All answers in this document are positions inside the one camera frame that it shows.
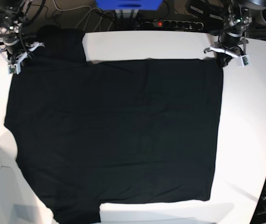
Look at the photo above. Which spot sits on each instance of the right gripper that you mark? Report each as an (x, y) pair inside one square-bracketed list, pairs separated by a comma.
[(15, 59)]

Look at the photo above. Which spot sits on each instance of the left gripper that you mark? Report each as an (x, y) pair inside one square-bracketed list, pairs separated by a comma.
[(225, 54)]

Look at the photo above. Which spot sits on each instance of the black T-shirt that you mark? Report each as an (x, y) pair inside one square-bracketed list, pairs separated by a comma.
[(141, 131)]

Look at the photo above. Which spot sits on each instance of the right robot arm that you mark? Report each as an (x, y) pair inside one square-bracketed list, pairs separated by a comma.
[(15, 17)]

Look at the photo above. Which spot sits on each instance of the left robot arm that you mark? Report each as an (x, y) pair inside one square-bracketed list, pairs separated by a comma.
[(231, 40)]

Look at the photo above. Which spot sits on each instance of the black power strip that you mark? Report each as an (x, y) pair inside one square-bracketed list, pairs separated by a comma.
[(171, 25)]

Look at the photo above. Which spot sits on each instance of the blue plastic box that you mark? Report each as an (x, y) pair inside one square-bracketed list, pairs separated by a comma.
[(128, 4)]

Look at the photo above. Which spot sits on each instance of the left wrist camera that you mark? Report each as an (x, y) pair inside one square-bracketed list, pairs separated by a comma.
[(243, 61)]

